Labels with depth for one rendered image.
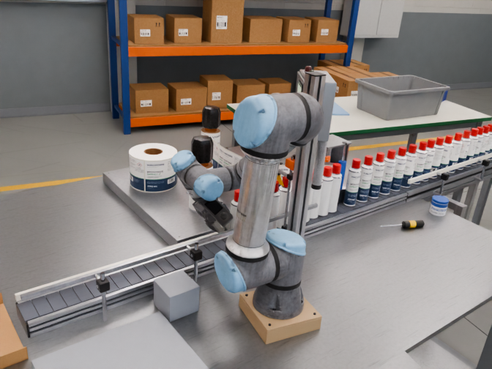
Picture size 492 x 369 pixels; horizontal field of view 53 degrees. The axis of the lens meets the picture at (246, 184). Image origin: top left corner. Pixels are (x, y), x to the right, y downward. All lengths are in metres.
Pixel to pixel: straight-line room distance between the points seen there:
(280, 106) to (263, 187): 0.20
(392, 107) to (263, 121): 2.65
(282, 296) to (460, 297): 0.66
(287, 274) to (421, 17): 6.97
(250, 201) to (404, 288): 0.76
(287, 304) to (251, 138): 0.54
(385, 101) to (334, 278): 2.12
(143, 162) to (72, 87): 4.03
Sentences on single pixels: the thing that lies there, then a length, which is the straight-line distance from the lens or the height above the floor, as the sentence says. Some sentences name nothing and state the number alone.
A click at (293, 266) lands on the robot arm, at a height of 1.04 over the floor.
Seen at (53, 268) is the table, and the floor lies 0.83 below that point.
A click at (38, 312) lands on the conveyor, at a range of 1.52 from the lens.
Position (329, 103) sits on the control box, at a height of 1.41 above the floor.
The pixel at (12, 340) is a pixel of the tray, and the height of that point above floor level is 0.83.
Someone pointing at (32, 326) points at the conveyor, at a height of 0.87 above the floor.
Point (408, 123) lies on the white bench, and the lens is 3.72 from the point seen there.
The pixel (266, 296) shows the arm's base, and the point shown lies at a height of 0.93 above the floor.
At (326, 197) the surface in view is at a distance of 1.97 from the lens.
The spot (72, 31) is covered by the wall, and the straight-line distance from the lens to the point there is 5.92.
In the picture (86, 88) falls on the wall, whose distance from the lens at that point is 6.06.
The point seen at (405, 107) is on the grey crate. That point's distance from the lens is 3.78.
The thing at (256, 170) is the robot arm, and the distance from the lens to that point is 1.17.
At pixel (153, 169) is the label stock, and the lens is 2.07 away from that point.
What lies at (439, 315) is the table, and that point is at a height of 0.83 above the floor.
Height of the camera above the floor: 1.81
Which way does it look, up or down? 25 degrees down
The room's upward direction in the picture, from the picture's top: 4 degrees clockwise
